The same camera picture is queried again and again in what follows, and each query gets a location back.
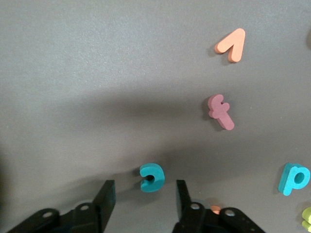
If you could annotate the brown table mat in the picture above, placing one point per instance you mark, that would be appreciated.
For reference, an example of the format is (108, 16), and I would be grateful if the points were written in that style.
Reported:
(73, 72)

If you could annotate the dark red foam letter f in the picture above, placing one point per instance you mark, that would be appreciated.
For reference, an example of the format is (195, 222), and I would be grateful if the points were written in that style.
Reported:
(222, 114)

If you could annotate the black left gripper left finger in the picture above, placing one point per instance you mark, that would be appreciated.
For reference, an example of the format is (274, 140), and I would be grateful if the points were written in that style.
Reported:
(102, 211)

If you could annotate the orange foam letter e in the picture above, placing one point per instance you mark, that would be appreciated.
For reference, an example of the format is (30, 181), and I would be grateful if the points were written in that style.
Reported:
(215, 209)

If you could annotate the teal foam letter c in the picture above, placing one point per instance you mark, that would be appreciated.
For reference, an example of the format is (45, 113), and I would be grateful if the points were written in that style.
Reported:
(158, 170)

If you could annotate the teal foam letter p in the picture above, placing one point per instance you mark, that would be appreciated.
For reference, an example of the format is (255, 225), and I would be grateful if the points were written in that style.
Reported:
(286, 182)

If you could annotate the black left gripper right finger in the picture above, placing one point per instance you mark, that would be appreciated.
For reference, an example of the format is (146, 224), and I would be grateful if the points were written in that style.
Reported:
(188, 213)

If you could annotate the yellow foam letter s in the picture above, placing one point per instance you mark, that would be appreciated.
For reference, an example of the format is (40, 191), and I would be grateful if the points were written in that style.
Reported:
(307, 214)

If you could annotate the orange foam letter v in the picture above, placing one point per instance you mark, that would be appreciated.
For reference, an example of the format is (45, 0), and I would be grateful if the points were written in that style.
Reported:
(235, 46)

